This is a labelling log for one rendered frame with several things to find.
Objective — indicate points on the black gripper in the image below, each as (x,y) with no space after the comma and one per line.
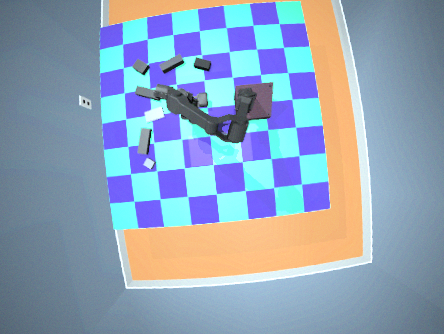
(202,99)

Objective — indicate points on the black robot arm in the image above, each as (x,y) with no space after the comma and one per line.
(179,102)

